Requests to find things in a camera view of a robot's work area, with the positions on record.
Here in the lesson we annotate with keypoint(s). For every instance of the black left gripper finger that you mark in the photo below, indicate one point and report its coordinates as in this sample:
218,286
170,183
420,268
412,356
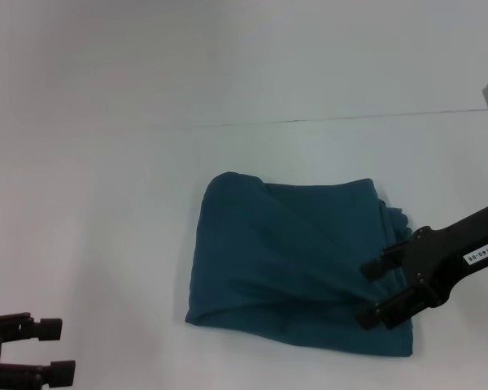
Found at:
36,327
36,371

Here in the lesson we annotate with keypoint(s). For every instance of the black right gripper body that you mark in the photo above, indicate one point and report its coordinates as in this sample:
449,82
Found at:
451,248

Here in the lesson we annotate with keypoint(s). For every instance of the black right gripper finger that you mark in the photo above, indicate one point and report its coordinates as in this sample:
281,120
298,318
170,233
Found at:
390,313
384,264

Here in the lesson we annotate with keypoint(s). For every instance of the teal blue shirt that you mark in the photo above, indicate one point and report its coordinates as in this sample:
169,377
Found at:
288,264

